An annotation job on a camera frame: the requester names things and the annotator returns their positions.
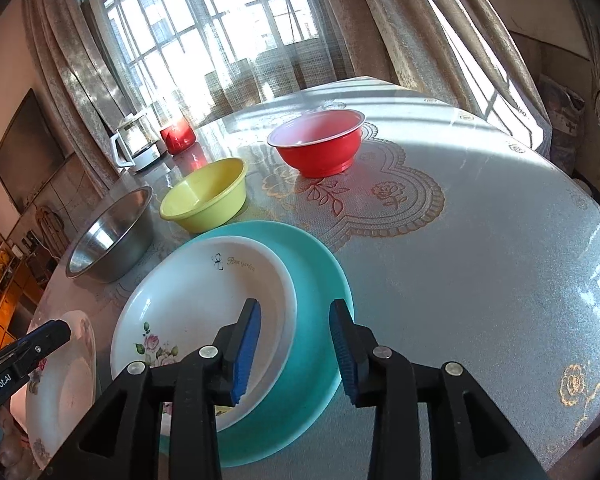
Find red mug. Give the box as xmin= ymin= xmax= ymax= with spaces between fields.
xmin=159 ymin=119 xmax=197 ymax=156

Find yellow plate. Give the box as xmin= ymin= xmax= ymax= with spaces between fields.
xmin=159 ymin=157 xmax=248 ymax=234

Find orange storage shelf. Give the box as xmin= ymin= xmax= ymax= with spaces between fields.
xmin=0 ymin=220 xmax=46 ymax=356

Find person's left hand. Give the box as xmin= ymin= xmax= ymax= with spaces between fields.
xmin=0 ymin=400 xmax=33 ymax=471

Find floral lace tablecloth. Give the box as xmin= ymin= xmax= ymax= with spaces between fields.
xmin=30 ymin=76 xmax=600 ymax=480

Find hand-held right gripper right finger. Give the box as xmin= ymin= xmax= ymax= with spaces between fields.
xmin=328 ymin=298 xmax=551 ymax=480

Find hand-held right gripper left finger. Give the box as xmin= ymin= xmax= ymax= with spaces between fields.
xmin=45 ymin=298 xmax=263 ymax=480

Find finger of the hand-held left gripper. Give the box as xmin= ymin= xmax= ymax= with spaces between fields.
xmin=0 ymin=319 xmax=72 ymax=378

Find teal plate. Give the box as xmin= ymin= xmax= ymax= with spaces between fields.
xmin=157 ymin=220 xmax=354 ymax=468

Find stainless steel bowl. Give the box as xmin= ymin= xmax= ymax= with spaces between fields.
xmin=65 ymin=186 xmax=155 ymax=283

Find sheer window curtain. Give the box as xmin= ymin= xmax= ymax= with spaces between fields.
xmin=80 ymin=0 xmax=396 ymax=126

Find glass electric kettle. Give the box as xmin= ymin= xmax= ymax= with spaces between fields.
xmin=111 ymin=115 xmax=163 ymax=171

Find wooden chair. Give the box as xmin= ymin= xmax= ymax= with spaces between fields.
xmin=35 ymin=204 xmax=70 ymax=257

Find wall television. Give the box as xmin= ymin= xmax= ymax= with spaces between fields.
xmin=0 ymin=88 xmax=67 ymax=213

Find beige patterned curtain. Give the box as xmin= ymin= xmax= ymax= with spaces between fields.
xmin=22 ymin=0 xmax=136 ymax=161
xmin=300 ymin=0 xmax=551 ymax=156

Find red plastic bowl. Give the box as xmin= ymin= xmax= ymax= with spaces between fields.
xmin=267 ymin=109 xmax=367 ymax=178

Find grey bag with cross mark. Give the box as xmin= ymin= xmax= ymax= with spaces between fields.
xmin=534 ymin=74 xmax=587 ymax=177

